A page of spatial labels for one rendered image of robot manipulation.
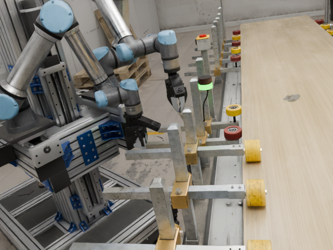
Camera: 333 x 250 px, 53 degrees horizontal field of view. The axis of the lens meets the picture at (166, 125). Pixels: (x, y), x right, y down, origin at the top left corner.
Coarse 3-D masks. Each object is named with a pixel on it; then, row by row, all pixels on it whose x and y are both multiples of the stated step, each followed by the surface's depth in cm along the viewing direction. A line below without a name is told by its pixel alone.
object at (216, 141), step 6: (210, 138) 154; (216, 138) 153; (222, 138) 152; (150, 144) 159; (156, 144) 158; (162, 144) 157; (168, 144) 157; (210, 144) 152; (216, 144) 152; (222, 144) 151; (228, 144) 150
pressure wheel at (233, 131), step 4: (224, 128) 151; (228, 128) 150; (232, 128) 148; (236, 128) 149; (240, 128) 148; (224, 132) 148; (228, 132) 146; (232, 132) 146; (236, 132) 145; (240, 132) 146; (224, 136) 149; (228, 136) 147; (232, 136) 146; (236, 136) 146; (240, 136) 147
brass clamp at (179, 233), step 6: (180, 228) 91; (180, 234) 90; (162, 240) 86; (168, 240) 85; (174, 240) 85; (180, 240) 90; (156, 246) 84; (162, 246) 84; (168, 246) 84; (174, 246) 83
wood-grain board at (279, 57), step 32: (256, 32) 326; (288, 32) 303; (320, 32) 284; (256, 64) 231; (288, 64) 220; (320, 64) 209; (256, 96) 180; (320, 96) 166; (256, 128) 147; (288, 128) 142; (320, 128) 138; (288, 160) 121; (320, 160) 118; (288, 192) 105; (320, 192) 103; (256, 224) 95; (288, 224) 93; (320, 224) 91
